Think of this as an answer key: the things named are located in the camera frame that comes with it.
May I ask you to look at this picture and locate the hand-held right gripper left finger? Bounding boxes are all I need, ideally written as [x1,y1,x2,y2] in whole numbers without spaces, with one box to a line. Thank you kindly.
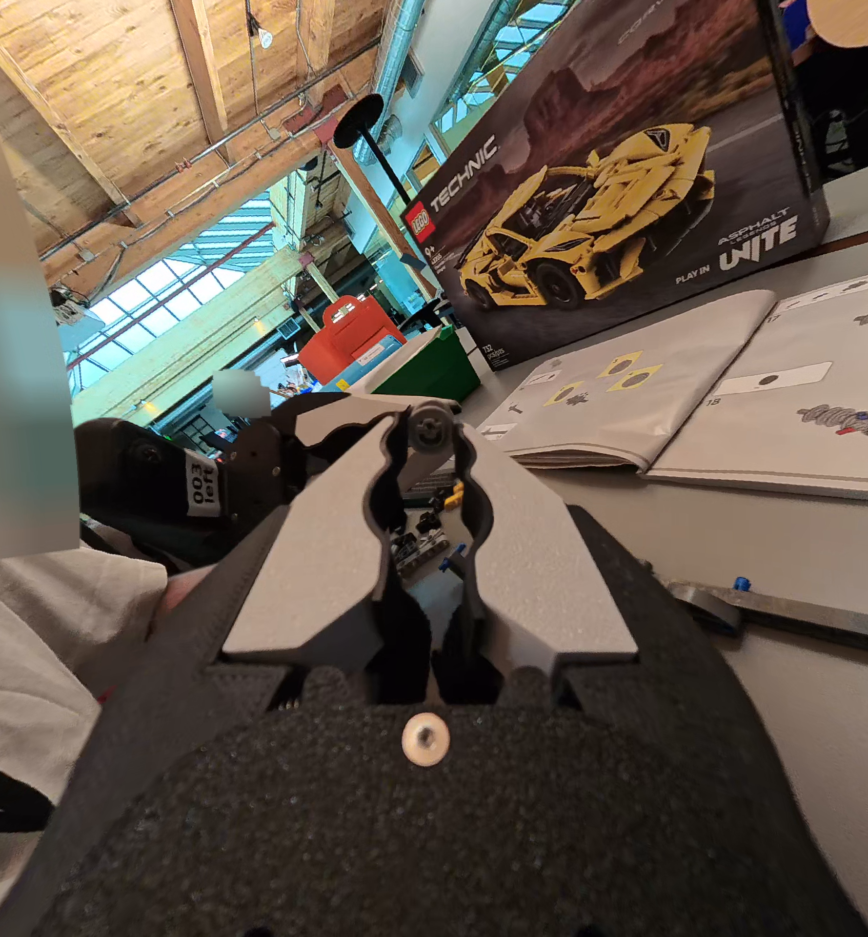
[222,413,413,674]

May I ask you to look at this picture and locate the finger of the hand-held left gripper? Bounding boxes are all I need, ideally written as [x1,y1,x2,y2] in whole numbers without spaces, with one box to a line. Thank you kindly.
[396,448,457,494]
[295,394,416,473]

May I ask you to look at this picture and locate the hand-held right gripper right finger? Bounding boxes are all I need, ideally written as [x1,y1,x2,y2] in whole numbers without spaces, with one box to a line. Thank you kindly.
[452,425,640,674]

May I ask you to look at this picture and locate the grey lego pulley disc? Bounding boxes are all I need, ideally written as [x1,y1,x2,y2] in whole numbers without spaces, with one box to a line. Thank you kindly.
[406,406,455,453]

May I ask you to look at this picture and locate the lego instruction booklet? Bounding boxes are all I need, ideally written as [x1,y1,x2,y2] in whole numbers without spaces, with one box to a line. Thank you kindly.
[478,267,868,505]

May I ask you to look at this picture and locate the yellow car lego box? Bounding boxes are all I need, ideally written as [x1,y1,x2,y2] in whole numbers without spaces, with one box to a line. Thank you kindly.
[401,0,831,352]

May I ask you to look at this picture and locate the red plastic crate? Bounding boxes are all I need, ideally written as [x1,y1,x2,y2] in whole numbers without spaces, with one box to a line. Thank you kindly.
[298,294,405,385]

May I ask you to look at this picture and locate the green plastic bin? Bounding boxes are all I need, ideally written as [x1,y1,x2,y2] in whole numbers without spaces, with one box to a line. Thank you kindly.
[368,326,482,400]

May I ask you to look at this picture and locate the large paned window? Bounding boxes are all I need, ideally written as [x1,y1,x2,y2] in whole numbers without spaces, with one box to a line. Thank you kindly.
[57,194,281,396]

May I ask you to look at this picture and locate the white printed shirt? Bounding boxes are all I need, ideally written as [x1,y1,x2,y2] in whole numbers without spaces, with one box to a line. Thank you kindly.
[0,545,171,937]

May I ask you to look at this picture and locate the black round pole lamp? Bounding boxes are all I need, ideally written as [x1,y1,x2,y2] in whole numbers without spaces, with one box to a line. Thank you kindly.
[333,91,414,206]

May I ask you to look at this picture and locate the light wooden side table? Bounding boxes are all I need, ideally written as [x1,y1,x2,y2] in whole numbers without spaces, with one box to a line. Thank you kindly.
[806,0,868,48]

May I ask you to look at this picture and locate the black strap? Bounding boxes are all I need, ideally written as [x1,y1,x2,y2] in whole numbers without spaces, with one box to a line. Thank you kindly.
[0,769,54,835]

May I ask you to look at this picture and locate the silver ventilation duct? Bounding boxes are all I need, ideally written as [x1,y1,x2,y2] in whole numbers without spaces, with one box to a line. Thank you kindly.
[353,0,435,169]

